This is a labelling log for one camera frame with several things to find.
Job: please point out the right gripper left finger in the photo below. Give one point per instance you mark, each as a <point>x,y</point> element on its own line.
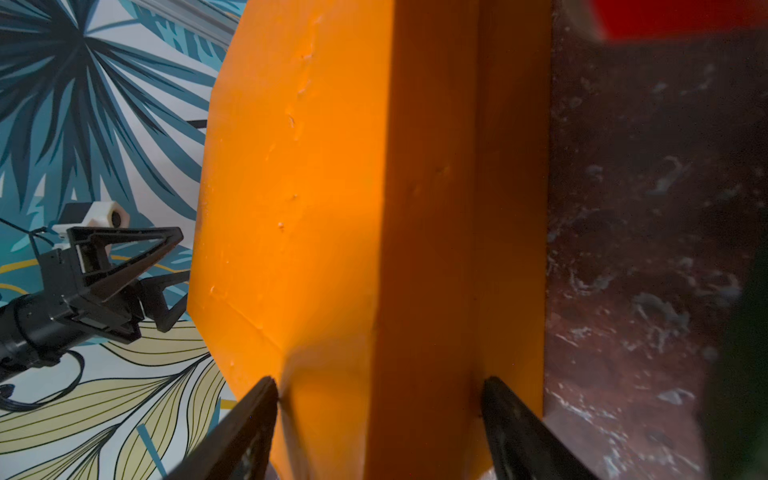
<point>239,447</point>

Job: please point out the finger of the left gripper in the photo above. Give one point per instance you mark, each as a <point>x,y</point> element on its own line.
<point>154,304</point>
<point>106,260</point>

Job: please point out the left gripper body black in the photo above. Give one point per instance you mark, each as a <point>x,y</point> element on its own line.
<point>77,318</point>

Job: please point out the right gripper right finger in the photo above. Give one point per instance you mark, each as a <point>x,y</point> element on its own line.
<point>520,444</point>

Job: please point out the orange shoebox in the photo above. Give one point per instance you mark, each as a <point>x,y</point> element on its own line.
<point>371,228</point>

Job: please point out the red shoebox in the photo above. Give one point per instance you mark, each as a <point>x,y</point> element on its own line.
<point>621,20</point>

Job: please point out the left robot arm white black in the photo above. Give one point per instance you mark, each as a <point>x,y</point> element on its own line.
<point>23,334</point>

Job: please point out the green shoebox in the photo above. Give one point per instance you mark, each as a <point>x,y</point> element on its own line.
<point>734,405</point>

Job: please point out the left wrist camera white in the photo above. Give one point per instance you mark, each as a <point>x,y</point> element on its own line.
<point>99,214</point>

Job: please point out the left aluminium frame post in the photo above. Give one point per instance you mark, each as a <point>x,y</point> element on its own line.
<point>199,17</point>

